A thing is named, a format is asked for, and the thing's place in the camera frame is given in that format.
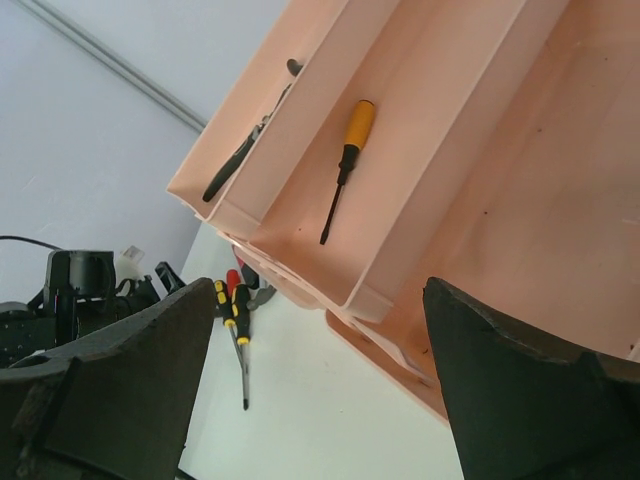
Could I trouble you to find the black claw hammer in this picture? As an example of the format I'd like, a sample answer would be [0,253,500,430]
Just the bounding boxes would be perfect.
[247,283,277,311]

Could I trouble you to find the pink middle cantilever tray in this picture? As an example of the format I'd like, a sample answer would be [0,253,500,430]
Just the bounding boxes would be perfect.
[250,1,566,323]

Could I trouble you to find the pink translucent tool box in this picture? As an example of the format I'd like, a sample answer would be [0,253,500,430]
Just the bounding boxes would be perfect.
[214,0,640,426]

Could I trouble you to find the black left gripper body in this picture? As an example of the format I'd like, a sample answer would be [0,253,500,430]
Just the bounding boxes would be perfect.
[29,250,161,345]

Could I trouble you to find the black needle nose pliers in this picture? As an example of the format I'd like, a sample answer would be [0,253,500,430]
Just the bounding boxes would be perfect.
[202,83,292,202]

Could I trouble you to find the yellow black screwdriver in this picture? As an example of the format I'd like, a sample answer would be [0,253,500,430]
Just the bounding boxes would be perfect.
[232,283,251,411]
[214,280,236,329]

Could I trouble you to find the pink upper cantilever tray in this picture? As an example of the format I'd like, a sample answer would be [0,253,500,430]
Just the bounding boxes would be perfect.
[167,0,346,219]

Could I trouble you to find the orange handled screwdriver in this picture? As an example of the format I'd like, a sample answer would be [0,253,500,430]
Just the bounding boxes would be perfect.
[319,99,376,245]

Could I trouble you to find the red black screwdriver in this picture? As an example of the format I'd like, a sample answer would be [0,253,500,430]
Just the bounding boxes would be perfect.
[226,269,241,293]

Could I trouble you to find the pink cantilever tray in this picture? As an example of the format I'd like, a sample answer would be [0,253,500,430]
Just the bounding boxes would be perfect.
[167,0,346,219]
[250,1,566,323]

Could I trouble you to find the red utility knife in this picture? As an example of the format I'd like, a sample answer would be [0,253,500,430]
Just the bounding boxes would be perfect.
[236,256,260,290]

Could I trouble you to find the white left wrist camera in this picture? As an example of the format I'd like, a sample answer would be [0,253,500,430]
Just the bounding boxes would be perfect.
[115,245,145,281]

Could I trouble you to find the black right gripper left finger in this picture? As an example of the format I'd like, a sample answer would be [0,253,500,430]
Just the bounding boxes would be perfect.
[1,278,215,479]

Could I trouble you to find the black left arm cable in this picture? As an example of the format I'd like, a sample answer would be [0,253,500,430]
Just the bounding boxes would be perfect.
[0,234,61,251]

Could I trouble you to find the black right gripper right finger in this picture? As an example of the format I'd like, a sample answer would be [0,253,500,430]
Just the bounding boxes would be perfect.
[423,277,639,479]

